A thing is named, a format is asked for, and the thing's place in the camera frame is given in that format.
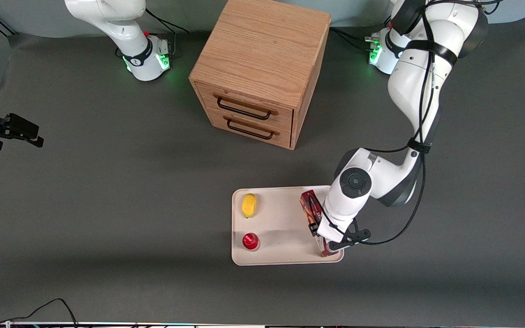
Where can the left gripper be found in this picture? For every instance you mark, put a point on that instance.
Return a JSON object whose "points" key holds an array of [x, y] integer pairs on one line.
{"points": [[313, 226]]}

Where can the red cookie box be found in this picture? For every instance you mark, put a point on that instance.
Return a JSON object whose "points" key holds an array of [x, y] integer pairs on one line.
{"points": [[308, 203]]}

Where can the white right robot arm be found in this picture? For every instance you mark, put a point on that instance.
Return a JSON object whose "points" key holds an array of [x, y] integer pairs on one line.
{"points": [[126, 32]]}

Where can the white rectangular tray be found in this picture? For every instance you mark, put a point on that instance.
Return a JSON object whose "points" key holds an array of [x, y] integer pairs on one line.
{"points": [[280, 228]]}

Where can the red bottle cap object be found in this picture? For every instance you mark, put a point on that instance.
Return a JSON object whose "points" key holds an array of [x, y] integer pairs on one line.
{"points": [[250, 241]]}

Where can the yellow toy lemon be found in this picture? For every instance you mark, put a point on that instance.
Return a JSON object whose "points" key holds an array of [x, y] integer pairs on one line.
{"points": [[249, 205]]}

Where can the grey table mat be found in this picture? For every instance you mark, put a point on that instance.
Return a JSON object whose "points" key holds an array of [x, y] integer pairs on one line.
{"points": [[107, 205]]}

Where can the wooden drawer front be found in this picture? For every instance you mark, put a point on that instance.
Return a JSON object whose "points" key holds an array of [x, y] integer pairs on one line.
{"points": [[283, 138], [285, 119]]}

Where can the wooden drawer cabinet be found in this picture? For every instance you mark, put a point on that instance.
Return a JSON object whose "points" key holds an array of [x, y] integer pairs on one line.
{"points": [[262, 50]]}

